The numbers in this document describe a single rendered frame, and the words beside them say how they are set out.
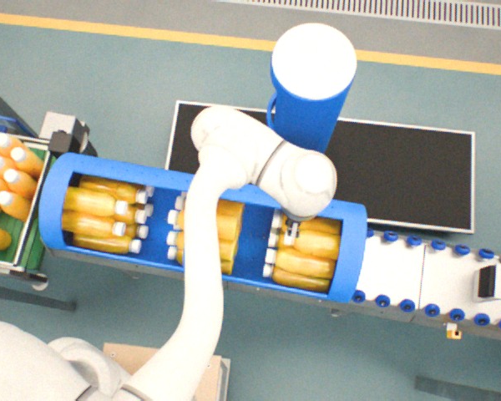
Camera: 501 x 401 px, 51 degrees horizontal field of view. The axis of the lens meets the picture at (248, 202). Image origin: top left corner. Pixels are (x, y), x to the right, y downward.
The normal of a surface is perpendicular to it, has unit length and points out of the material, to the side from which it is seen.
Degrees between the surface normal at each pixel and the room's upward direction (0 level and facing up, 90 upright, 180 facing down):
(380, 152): 0
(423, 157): 0
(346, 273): 33
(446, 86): 0
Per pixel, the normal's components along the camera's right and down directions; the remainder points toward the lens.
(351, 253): -0.04, -0.05
